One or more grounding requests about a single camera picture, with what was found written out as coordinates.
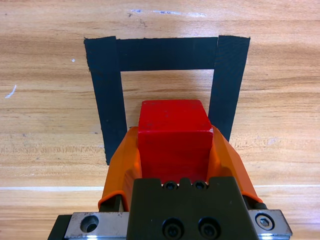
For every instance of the black tape rectangle outline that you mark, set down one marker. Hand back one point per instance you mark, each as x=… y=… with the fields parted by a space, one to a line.
x=165 y=55

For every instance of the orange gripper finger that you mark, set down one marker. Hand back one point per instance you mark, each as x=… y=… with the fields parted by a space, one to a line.
x=120 y=162
x=230 y=165

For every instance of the red wooden cube block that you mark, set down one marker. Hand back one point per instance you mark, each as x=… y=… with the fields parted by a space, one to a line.
x=175 y=140

